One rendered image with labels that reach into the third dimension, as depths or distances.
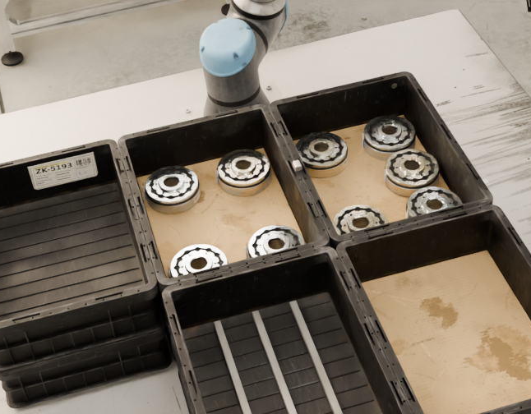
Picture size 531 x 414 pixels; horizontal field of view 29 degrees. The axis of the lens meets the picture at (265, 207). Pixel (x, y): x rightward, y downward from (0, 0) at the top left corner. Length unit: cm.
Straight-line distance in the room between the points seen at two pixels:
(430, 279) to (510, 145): 55
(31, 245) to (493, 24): 233
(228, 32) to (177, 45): 164
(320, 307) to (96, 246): 44
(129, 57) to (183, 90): 134
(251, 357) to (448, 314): 34
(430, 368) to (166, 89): 106
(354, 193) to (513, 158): 43
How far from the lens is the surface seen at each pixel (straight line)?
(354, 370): 170
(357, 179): 200
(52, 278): 189
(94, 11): 380
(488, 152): 227
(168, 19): 394
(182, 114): 234
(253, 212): 194
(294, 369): 170
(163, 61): 373
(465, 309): 179
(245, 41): 214
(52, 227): 198
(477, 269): 185
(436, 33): 260
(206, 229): 192
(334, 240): 175
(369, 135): 205
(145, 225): 180
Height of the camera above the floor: 220
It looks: 45 degrees down
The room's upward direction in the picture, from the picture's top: 4 degrees counter-clockwise
